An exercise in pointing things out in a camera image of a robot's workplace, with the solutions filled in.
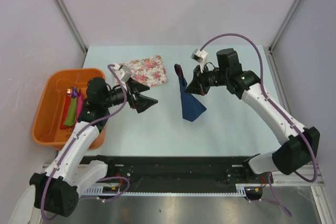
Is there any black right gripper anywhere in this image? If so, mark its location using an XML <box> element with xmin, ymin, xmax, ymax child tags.
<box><xmin>184</xmin><ymin>64</ymin><xmax>228</xmax><ymax>97</ymax></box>

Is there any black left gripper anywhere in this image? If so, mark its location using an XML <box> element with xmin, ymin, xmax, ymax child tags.
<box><xmin>102</xmin><ymin>78</ymin><xmax>158</xmax><ymax>113</ymax></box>

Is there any dark blue paper napkin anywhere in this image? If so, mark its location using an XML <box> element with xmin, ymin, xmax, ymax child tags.
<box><xmin>179</xmin><ymin>77</ymin><xmax>207</xmax><ymax>122</ymax></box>

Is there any purple metal spoon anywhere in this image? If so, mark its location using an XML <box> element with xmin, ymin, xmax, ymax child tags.
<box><xmin>174</xmin><ymin>63</ymin><xmax>184</xmax><ymax>80</ymax></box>

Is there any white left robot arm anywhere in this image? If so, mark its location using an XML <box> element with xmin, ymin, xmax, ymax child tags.
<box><xmin>29</xmin><ymin>77</ymin><xmax>158</xmax><ymax>217</ymax></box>

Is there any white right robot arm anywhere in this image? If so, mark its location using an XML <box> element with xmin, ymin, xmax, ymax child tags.
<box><xmin>185</xmin><ymin>48</ymin><xmax>320</xmax><ymax>183</ymax></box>

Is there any pink napkin roll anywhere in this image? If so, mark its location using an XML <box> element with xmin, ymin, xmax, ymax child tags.
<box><xmin>76</xmin><ymin>93</ymin><xmax>84</xmax><ymax>121</ymax></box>

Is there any red napkin roll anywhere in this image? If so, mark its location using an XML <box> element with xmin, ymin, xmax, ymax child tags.
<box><xmin>59</xmin><ymin>96</ymin><xmax>71</xmax><ymax>130</ymax></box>

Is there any green napkin roll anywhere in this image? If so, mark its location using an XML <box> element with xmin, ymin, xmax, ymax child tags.
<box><xmin>63</xmin><ymin>98</ymin><xmax>78</xmax><ymax>126</ymax></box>

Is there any floral rectangular tray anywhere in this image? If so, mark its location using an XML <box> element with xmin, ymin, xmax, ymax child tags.
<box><xmin>119</xmin><ymin>55</ymin><xmax>168</xmax><ymax>88</ymax></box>

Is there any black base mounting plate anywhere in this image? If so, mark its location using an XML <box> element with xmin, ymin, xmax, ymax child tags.
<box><xmin>80</xmin><ymin>155</ymin><xmax>273</xmax><ymax>199</ymax></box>

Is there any orange plastic basket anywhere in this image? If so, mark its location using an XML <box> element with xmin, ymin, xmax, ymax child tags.
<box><xmin>32</xmin><ymin>68</ymin><xmax>105</xmax><ymax>150</ymax></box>

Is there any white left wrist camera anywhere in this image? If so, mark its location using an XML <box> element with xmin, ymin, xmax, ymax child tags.
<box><xmin>112</xmin><ymin>64</ymin><xmax>132</xmax><ymax>82</ymax></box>

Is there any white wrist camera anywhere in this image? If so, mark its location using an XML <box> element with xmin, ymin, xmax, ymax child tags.
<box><xmin>112</xmin><ymin>64</ymin><xmax>132</xmax><ymax>82</ymax></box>
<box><xmin>191</xmin><ymin>49</ymin><xmax>208</xmax><ymax>73</ymax></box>

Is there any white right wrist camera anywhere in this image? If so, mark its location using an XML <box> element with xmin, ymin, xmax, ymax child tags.
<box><xmin>191</xmin><ymin>49</ymin><xmax>208</xmax><ymax>73</ymax></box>

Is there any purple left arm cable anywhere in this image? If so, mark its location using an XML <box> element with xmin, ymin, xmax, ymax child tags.
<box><xmin>40</xmin><ymin>63</ymin><xmax>131</xmax><ymax>221</ymax></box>

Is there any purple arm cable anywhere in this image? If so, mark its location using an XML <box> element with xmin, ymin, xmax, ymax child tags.
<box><xmin>40</xmin><ymin>63</ymin><xmax>131</xmax><ymax>221</ymax></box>
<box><xmin>199</xmin><ymin>33</ymin><xmax>320</xmax><ymax>217</ymax></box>

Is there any white slotted cable duct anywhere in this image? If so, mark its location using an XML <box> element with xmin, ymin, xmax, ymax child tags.
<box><xmin>82</xmin><ymin>185</ymin><xmax>104</xmax><ymax>196</ymax></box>

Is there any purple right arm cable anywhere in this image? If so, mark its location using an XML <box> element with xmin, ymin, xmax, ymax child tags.
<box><xmin>199</xmin><ymin>33</ymin><xmax>320</xmax><ymax>217</ymax></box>

